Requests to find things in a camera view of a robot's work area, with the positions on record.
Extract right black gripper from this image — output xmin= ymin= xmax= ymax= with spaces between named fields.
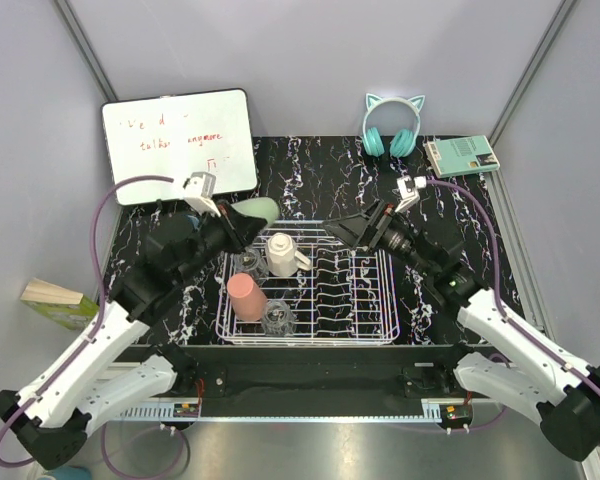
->
xmin=322 ymin=198 xmax=436 ymax=278

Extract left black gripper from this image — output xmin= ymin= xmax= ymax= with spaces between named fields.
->
xmin=175 ymin=199 xmax=267 ymax=285

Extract green plastic cup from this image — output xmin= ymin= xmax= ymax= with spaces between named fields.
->
xmin=232 ymin=197 xmax=280 ymax=227

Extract clear glass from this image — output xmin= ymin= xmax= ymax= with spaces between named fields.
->
xmin=232 ymin=247 xmax=269 ymax=284
xmin=261 ymin=299 xmax=296 ymax=337

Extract pink plastic cup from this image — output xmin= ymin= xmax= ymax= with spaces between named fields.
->
xmin=227 ymin=273 xmax=267 ymax=322

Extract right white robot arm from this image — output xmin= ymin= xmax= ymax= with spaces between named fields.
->
xmin=323 ymin=202 xmax=600 ymax=462

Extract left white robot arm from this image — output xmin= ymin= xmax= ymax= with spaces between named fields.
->
xmin=0 ymin=197 xmax=279 ymax=470

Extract white faceted mug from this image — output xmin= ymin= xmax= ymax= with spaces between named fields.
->
xmin=265 ymin=233 xmax=312 ymax=278

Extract teal cat-ear headphones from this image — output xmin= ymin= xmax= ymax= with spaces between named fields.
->
xmin=362 ymin=93 xmax=426 ymax=158

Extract white dry-erase board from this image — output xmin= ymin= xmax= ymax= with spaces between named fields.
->
xmin=101 ymin=88 xmax=258 ymax=194

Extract teal paperback book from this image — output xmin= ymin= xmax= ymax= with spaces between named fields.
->
xmin=424 ymin=135 xmax=500 ymax=179

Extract green box with wood top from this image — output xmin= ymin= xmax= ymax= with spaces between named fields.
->
xmin=20 ymin=278 xmax=99 ymax=330

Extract blue round object at bottom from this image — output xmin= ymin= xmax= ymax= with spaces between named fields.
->
xmin=36 ymin=466 xmax=93 ymax=480

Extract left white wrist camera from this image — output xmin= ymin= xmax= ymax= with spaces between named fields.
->
xmin=174 ymin=172 xmax=220 ymax=217

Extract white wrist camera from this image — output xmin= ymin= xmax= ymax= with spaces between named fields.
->
xmin=174 ymin=172 xmax=220 ymax=217
xmin=395 ymin=176 xmax=427 ymax=213

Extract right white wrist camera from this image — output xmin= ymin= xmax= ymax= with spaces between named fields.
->
xmin=395 ymin=176 xmax=427 ymax=213

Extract white wire dish rack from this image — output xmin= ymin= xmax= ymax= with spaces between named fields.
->
xmin=215 ymin=220 xmax=401 ymax=346

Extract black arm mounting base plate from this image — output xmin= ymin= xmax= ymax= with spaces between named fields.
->
xmin=114 ymin=344 xmax=521 ymax=421

